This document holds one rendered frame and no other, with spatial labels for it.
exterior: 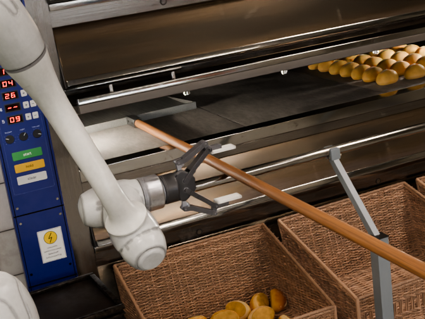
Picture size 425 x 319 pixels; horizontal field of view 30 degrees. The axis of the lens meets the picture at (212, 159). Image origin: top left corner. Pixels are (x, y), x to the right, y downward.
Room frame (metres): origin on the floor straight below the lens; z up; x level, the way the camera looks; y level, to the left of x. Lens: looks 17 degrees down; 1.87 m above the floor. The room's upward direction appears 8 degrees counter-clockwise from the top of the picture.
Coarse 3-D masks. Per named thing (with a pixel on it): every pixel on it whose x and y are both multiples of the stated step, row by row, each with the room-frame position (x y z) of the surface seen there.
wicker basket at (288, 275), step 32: (256, 224) 2.56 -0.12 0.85; (192, 256) 2.46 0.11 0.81; (224, 256) 2.49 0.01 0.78; (288, 256) 2.39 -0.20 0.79; (128, 288) 2.27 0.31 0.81; (160, 288) 2.40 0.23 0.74; (224, 288) 2.46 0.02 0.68; (256, 288) 2.50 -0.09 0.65; (288, 288) 2.42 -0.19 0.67; (320, 288) 2.21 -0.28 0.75
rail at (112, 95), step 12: (384, 36) 2.64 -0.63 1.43; (396, 36) 2.66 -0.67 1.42; (324, 48) 2.56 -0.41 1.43; (336, 48) 2.57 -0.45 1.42; (348, 48) 2.59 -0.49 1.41; (264, 60) 2.48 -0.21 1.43; (276, 60) 2.49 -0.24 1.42; (288, 60) 2.51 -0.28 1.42; (216, 72) 2.42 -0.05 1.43; (228, 72) 2.43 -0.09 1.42; (156, 84) 2.35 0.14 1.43; (168, 84) 2.36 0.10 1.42; (180, 84) 2.37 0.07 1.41; (96, 96) 2.28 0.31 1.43; (108, 96) 2.29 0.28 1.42; (120, 96) 2.30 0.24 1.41
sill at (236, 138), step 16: (384, 96) 2.82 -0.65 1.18; (400, 96) 2.83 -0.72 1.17; (416, 96) 2.85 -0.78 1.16; (320, 112) 2.72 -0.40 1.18; (336, 112) 2.73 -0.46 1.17; (352, 112) 2.75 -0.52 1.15; (240, 128) 2.64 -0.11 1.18; (256, 128) 2.62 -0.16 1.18; (272, 128) 2.64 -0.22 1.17; (288, 128) 2.66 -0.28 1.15; (192, 144) 2.53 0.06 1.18; (208, 144) 2.55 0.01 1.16; (224, 144) 2.57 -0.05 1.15; (112, 160) 2.46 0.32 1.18; (128, 160) 2.45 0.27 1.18; (144, 160) 2.47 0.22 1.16; (160, 160) 2.49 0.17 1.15; (80, 176) 2.39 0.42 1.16
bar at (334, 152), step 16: (400, 128) 2.39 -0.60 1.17; (416, 128) 2.40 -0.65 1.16; (336, 144) 2.31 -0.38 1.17; (352, 144) 2.32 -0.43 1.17; (368, 144) 2.34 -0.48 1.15; (288, 160) 2.24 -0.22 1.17; (304, 160) 2.25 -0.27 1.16; (336, 160) 2.28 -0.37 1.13; (224, 176) 2.17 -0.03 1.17; (352, 192) 2.20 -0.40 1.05; (368, 224) 2.13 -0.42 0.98; (384, 240) 2.08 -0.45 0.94; (384, 272) 2.08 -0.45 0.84; (384, 288) 2.08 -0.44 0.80; (384, 304) 2.08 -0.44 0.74
